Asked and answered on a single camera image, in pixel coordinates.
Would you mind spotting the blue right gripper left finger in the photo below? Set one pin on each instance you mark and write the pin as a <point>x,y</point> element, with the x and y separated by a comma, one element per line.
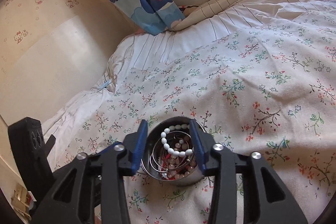
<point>139,148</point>

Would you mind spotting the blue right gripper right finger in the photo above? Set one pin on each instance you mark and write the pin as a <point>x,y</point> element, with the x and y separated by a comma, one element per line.
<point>197,139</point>

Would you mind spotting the silver bangle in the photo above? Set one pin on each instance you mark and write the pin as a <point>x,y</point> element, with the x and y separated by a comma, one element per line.
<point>172,152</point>

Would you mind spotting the round silver metal tin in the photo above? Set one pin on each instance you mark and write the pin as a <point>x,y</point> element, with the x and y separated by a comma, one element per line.
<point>174,124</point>

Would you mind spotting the blue face mask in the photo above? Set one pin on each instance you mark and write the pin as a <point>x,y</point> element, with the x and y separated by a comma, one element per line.
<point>104,85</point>

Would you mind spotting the floral bed sheet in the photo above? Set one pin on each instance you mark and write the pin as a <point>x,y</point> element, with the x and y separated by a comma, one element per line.
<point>269,89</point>

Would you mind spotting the white striped duvet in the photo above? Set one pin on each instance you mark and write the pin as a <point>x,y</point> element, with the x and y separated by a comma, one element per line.
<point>210,24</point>

